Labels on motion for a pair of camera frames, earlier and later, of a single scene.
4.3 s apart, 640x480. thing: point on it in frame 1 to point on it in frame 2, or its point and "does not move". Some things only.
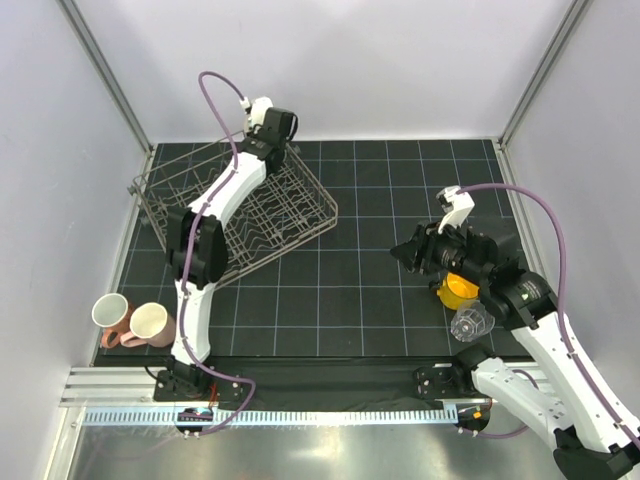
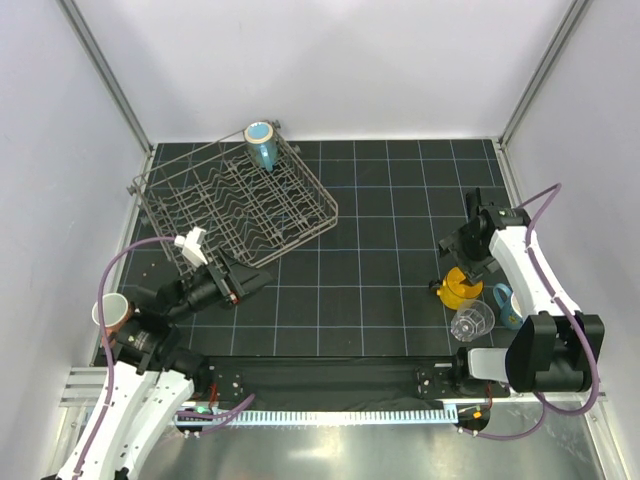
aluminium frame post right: [574, 11] does not move
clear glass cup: [470, 321] does not move
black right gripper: [423, 245] to [447, 244]
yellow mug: [456, 291] does not move
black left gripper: [254, 135] to [237, 282]
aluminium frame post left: [99, 59] does not move
